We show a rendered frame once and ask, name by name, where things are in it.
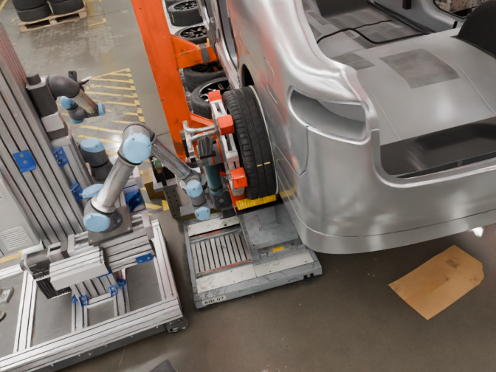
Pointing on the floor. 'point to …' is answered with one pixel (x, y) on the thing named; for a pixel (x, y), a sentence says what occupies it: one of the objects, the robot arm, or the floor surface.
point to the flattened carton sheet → (439, 281)
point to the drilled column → (173, 201)
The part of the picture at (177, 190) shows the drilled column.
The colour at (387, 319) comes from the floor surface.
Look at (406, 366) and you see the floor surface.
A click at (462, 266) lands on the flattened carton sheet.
